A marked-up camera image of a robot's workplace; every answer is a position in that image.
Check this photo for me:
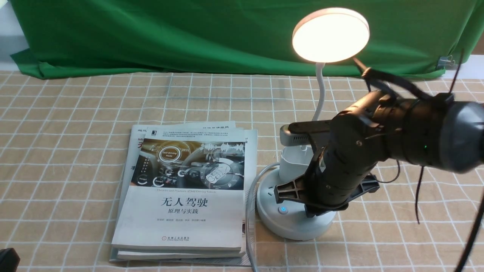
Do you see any self-driving textbook top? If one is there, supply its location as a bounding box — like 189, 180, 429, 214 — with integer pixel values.
112, 127, 247, 251

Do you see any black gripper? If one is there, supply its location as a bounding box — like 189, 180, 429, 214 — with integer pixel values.
274, 110, 377, 218

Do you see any black object at corner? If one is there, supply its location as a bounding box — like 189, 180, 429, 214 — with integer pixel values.
0, 248, 20, 272

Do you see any metal binder clip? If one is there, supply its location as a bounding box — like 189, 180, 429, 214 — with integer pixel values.
436, 55, 455, 70

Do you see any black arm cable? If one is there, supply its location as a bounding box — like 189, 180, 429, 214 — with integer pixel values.
352, 48, 484, 272

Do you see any white power cable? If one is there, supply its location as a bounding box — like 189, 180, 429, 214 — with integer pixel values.
245, 162, 281, 272

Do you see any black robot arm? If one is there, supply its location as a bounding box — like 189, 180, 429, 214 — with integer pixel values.
274, 91, 483, 218

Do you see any orange grid tablecloth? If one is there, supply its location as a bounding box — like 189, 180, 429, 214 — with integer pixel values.
0, 71, 483, 272

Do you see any bottom book in stack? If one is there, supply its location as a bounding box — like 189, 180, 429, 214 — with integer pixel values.
111, 126, 258, 266

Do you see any green backdrop cloth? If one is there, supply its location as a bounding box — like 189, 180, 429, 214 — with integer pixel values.
10, 0, 483, 79

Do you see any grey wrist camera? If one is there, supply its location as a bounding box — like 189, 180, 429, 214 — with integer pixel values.
279, 120, 330, 147

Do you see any white desk lamp socket base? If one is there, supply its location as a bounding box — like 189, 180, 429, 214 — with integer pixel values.
256, 7, 370, 241

